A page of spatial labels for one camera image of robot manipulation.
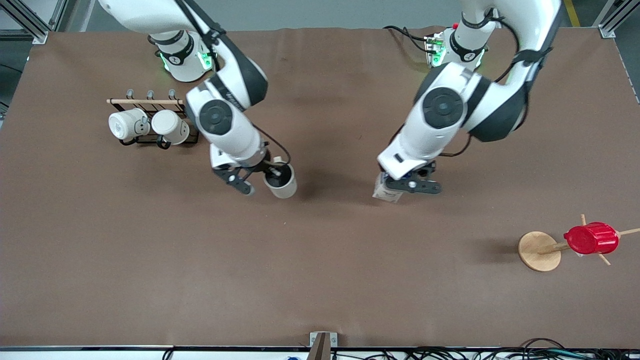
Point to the grey ceramic mug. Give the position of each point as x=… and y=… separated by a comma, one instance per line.
x=286, y=190

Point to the blue white milk carton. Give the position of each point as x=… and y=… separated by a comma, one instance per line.
x=385, y=195

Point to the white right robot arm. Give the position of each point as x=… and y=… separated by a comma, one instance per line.
x=220, y=117

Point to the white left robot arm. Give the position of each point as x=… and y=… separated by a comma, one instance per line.
x=442, y=107

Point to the red plastic cup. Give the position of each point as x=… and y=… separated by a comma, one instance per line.
x=592, y=239

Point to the green-lit base connector box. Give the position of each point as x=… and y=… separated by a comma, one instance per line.
x=434, y=50
x=205, y=59

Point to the white mug with base label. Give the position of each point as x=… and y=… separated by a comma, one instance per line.
x=125, y=125

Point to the wooden mug tree stand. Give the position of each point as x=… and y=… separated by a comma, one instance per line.
x=537, y=252

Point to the grey metal bracket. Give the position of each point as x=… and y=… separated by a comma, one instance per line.
x=332, y=339

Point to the brown camera pole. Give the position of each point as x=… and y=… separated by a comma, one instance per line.
x=320, y=350

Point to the aluminium frame profile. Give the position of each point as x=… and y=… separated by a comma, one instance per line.
x=607, y=27
x=31, y=24

